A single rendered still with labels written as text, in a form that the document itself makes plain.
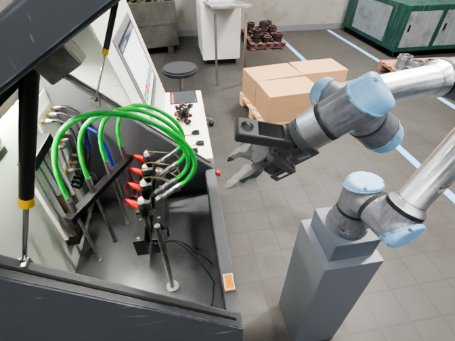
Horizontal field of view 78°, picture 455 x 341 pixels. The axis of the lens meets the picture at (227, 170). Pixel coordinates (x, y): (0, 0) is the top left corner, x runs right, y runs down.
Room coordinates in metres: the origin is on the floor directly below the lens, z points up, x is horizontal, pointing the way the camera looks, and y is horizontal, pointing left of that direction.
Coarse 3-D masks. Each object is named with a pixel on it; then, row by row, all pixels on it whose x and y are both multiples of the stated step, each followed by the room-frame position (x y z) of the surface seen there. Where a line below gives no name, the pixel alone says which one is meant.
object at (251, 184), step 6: (246, 168) 0.45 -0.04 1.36; (234, 174) 0.46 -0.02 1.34; (240, 174) 0.45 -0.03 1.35; (228, 180) 0.46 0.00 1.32; (234, 180) 0.45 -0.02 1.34; (252, 180) 0.45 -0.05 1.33; (228, 186) 0.45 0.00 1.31; (234, 186) 0.45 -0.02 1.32; (240, 186) 0.45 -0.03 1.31; (246, 186) 0.45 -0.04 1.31; (252, 186) 0.45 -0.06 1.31
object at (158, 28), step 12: (132, 0) 5.61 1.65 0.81; (144, 0) 5.56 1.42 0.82; (156, 0) 5.63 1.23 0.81; (168, 0) 5.85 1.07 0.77; (132, 12) 5.15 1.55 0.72; (144, 12) 5.21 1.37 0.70; (156, 12) 5.29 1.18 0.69; (168, 12) 5.36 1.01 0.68; (144, 24) 5.20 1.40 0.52; (156, 24) 5.27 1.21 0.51; (168, 24) 5.35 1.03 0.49; (144, 36) 5.19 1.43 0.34; (156, 36) 5.26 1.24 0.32; (168, 36) 5.34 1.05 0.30; (168, 48) 5.34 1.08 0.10
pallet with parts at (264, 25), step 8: (248, 24) 6.17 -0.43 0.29; (264, 24) 5.98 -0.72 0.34; (272, 24) 6.19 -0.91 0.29; (248, 32) 6.03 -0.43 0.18; (256, 32) 5.58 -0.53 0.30; (264, 32) 5.94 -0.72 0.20; (272, 32) 5.93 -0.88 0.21; (280, 32) 5.74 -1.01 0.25; (248, 40) 5.74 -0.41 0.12; (256, 40) 5.58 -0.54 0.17; (264, 40) 5.62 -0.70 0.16; (272, 40) 5.74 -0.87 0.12; (280, 40) 5.66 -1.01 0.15; (256, 48) 5.55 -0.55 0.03; (264, 48) 5.58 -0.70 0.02; (280, 48) 5.63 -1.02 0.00
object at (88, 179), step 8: (88, 120) 0.65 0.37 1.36; (80, 136) 0.65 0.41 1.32; (80, 144) 0.65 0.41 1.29; (80, 152) 0.64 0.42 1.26; (184, 152) 0.69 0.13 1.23; (80, 160) 0.64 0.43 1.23; (184, 168) 0.69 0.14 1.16; (88, 176) 0.65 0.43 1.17; (88, 184) 0.64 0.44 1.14; (168, 184) 0.68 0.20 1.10; (160, 192) 0.67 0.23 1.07
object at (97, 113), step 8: (88, 112) 0.58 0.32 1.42; (96, 112) 0.58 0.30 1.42; (104, 112) 0.58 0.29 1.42; (112, 112) 0.59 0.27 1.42; (120, 112) 0.59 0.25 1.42; (128, 112) 0.60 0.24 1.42; (72, 120) 0.57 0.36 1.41; (80, 120) 0.58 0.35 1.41; (144, 120) 0.60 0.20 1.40; (152, 120) 0.60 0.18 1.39; (64, 128) 0.57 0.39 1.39; (160, 128) 0.60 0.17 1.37; (168, 128) 0.61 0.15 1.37; (56, 136) 0.57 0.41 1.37; (176, 136) 0.61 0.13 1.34; (56, 144) 0.56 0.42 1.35; (184, 144) 0.61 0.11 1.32; (56, 152) 0.56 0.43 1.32; (192, 152) 0.61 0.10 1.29; (56, 160) 0.56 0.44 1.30; (192, 160) 0.61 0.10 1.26; (56, 168) 0.56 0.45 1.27; (192, 168) 0.61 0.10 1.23; (56, 176) 0.56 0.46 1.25; (192, 176) 0.61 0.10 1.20; (184, 184) 0.61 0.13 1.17; (64, 192) 0.56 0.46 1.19
